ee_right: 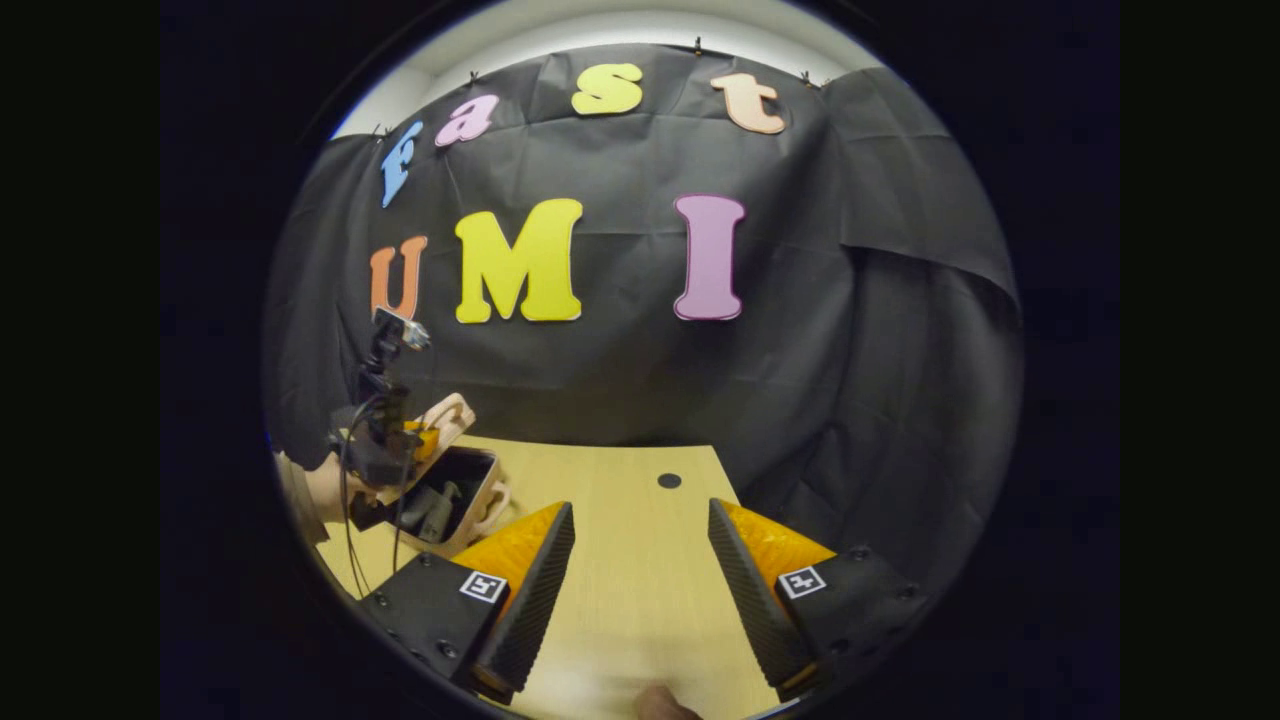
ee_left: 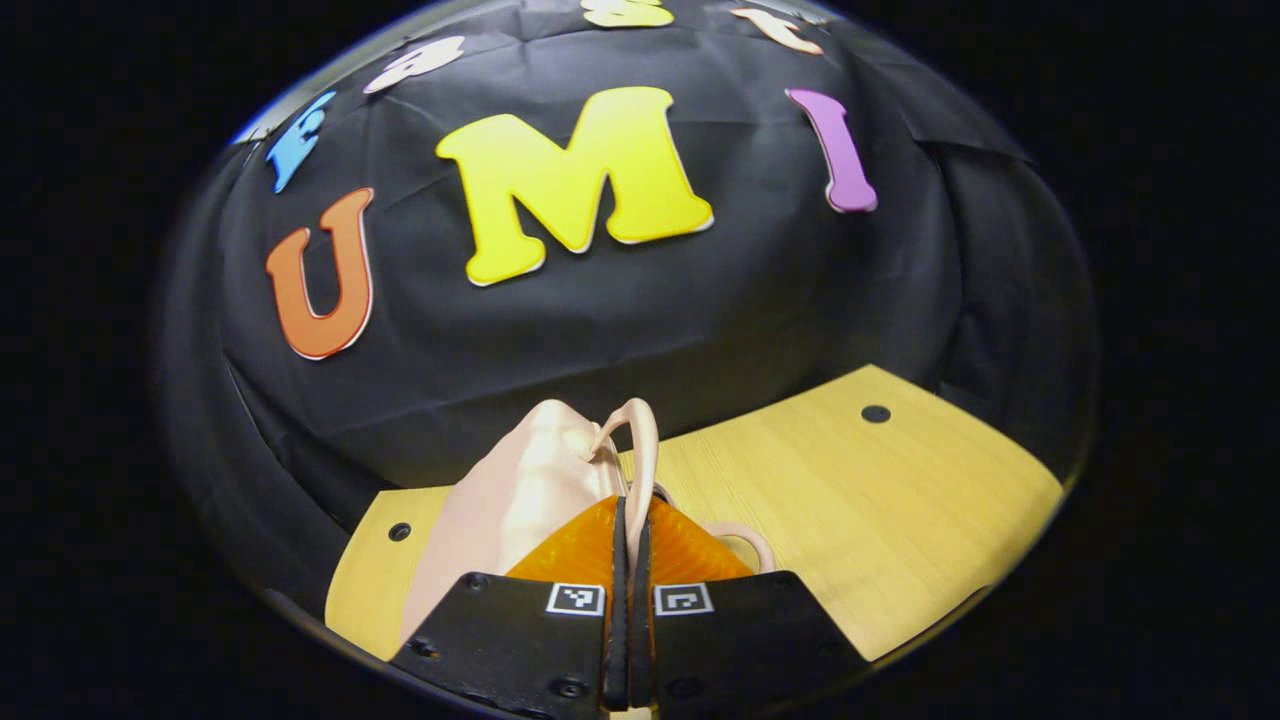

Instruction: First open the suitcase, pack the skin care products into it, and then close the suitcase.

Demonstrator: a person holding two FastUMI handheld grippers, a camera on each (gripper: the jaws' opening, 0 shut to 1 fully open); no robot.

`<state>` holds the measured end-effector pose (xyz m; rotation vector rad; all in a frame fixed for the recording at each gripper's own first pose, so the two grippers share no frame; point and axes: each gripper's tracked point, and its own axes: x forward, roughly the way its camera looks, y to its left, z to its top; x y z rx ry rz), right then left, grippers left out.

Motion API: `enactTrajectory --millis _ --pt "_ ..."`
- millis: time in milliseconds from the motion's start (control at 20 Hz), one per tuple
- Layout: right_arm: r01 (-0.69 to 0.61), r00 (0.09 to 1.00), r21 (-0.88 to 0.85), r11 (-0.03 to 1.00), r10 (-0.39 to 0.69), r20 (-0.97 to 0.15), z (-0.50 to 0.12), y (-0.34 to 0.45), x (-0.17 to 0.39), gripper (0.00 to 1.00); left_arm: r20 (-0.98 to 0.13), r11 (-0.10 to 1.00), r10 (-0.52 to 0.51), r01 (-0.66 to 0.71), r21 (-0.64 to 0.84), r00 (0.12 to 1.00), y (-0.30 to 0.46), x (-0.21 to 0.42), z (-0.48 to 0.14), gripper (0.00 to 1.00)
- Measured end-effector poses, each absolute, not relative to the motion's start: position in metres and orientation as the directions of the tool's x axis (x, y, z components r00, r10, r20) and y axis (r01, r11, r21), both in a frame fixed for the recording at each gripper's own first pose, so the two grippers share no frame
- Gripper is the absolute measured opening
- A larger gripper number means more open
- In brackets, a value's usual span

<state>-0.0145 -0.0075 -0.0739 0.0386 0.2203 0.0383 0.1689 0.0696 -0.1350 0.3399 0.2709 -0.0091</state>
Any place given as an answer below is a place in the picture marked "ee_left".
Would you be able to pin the pink suitcase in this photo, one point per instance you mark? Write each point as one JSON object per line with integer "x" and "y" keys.
{"x": 520, "y": 490}

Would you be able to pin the black table grommet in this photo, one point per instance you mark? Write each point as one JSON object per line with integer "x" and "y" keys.
{"x": 876, "y": 413}
{"x": 399, "y": 531}

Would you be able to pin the black backdrop cloth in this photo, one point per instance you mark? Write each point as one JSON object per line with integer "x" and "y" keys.
{"x": 640, "y": 320}

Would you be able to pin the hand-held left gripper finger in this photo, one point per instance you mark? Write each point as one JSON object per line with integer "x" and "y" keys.
{"x": 617, "y": 640}
{"x": 640, "y": 640}

